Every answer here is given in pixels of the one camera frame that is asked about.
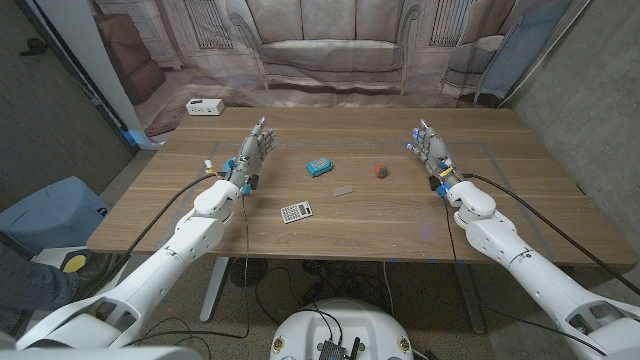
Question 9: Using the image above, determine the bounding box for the white power strip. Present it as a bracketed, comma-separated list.
[185, 98, 225, 117]

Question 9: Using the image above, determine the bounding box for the grey table leg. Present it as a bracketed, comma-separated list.
[453, 262, 487, 336]

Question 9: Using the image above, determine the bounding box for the black floor cable tangle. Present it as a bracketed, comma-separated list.
[253, 259, 384, 327]

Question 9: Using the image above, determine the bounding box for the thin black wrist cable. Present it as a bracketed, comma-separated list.
[442, 193, 609, 357]
[240, 192, 252, 339]

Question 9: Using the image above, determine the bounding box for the white pocket calculator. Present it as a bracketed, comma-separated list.
[280, 200, 314, 224]

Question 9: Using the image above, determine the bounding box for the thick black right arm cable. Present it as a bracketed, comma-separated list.
[462, 172, 640, 297]

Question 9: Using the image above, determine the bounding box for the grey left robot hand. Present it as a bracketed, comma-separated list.
[230, 116, 278, 182]

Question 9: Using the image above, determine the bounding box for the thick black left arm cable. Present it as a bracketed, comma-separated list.
[99, 171, 224, 286]

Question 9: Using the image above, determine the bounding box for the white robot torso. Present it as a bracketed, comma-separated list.
[269, 298, 415, 360]

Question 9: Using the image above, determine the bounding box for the black door handle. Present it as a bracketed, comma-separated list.
[19, 37, 51, 57]

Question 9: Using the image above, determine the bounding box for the thin black left wrist cable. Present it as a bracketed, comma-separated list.
[240, 192, 252, 339]

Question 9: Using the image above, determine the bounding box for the white table leg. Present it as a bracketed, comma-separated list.
[199, 256, 231, 323]

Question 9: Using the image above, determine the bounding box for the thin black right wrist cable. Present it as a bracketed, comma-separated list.
[442, 193, 609, 357]

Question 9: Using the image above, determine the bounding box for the black antenna module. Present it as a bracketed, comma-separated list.
[316, 336, 362, 360]

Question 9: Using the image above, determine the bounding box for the printed sofa room backdrop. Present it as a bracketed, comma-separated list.
[89, 0, 591, 139]

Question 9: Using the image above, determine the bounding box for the blue plastic bin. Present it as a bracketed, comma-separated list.
[0, 175, 111, 256]

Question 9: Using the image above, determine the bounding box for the yellow foot pedal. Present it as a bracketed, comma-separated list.
[61, 252, 90, 274]

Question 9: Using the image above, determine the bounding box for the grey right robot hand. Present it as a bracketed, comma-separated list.
[406, 118, 454, 177]

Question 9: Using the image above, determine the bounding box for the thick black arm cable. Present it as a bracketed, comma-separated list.
[99, 171, 224, 286]
[462, 172, 640, 297]

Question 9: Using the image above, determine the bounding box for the black round fan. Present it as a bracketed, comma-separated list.
[229, 257, 270, 289]

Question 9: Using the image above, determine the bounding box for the person in blue jeans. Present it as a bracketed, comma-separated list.
[0, 233, 119, 334]

